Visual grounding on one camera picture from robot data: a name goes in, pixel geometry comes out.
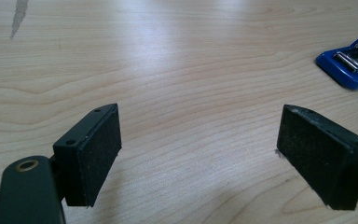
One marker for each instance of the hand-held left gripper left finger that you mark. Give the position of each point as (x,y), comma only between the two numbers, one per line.
(90,158)

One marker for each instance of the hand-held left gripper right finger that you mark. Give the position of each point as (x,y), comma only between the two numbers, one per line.
(320,155)

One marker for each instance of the blue stapler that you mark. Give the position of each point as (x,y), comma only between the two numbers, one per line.
(348,70)

